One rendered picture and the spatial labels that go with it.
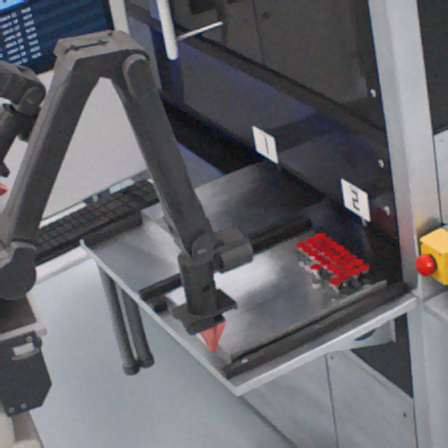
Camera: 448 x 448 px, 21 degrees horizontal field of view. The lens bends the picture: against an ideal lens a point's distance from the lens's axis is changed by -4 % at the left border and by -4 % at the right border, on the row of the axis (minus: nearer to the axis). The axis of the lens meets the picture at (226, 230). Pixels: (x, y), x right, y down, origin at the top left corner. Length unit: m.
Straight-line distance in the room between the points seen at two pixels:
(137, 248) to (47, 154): 0.80
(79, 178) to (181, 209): 1.02
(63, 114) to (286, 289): 0.73
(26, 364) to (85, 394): 1.58
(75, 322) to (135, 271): 1.55
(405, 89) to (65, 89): 0.61
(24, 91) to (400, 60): 0.70
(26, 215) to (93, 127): 1.11
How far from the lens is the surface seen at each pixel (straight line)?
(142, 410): 3.59
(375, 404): 2.65
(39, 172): 1.84
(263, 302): 2.33
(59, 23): 2.84
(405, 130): 2.10
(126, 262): 2.56
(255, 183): 2.75
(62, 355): 3.91
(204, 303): 2.11
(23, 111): 2.26
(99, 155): 2.99
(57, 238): 2.82
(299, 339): 2.19
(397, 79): 2.05
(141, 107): 1.86
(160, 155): 1.92
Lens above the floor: 2.16
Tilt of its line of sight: 30 degrees down
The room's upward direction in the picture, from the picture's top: 11 degrees counter-clockwise
